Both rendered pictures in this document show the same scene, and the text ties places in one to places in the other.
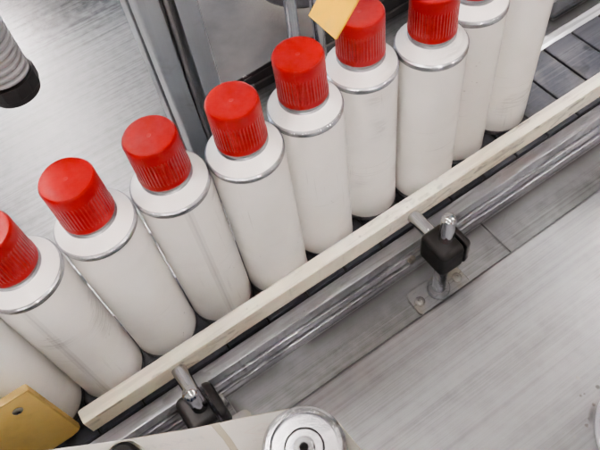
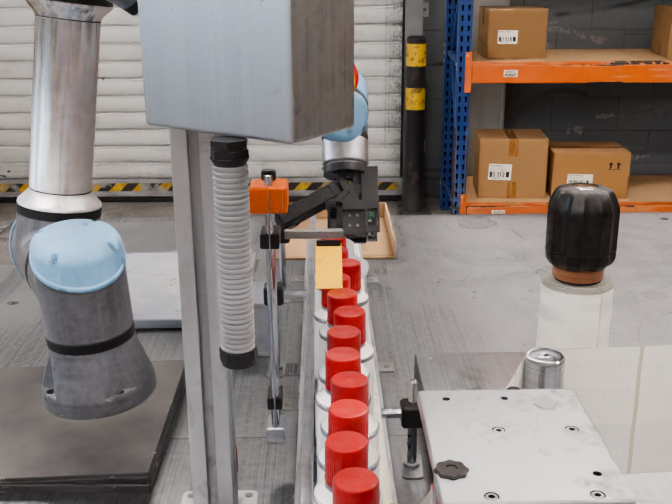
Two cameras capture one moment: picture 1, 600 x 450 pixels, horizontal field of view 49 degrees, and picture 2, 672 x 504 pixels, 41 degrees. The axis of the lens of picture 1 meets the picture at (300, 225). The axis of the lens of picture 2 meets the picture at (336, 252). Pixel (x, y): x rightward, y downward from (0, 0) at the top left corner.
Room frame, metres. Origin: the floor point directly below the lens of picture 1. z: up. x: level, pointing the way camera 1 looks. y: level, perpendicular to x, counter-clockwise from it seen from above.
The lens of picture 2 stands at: (-0.06, 0.81, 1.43)
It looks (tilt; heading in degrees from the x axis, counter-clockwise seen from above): 18 degrees down; 294
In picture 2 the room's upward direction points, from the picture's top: straight up
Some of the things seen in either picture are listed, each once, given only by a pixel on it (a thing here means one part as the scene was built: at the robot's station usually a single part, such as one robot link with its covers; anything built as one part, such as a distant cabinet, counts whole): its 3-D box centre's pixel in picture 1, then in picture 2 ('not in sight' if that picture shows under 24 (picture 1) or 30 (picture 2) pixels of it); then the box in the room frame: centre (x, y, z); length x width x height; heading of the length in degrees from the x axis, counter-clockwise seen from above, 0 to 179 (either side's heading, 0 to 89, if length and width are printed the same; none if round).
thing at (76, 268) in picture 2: not in sight; (80, 278); (0.70, -0.07, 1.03); 0.13 x 0.12 x 0.14; 143
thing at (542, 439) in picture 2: not in sight; (514, 443); (0.04, 0.31, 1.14); 0.14 x 0.11 x 0.01; 115
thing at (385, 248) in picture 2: not in sight; (332, 229); (0.73, -0.93, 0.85); 0.30 x 0.26 x 0.04; 115
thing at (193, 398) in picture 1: (199, 399); not in sight; (0.17, 0.10, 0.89); 0.06 x 0.03 x 0.12; 25
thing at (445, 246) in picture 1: (444, 256); (412, 423); (0.25, -0.11, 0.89); 0.03 x 0.03 x 0.12; 25
